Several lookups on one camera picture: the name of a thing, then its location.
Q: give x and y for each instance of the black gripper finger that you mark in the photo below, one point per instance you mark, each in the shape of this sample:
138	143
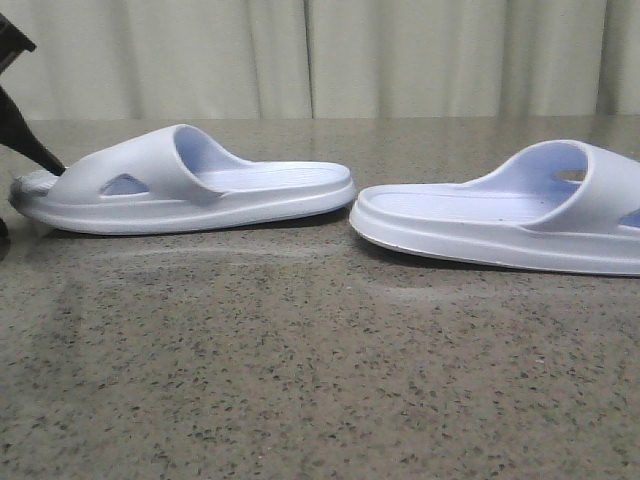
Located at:
4	239

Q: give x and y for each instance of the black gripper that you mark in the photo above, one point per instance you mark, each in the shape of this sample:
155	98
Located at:
15	133

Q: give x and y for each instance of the light blue slipper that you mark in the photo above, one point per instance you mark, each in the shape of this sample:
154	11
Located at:
561	205
178	179

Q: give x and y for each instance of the beige pleated curtain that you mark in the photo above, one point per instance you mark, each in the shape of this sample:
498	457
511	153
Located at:
324	59

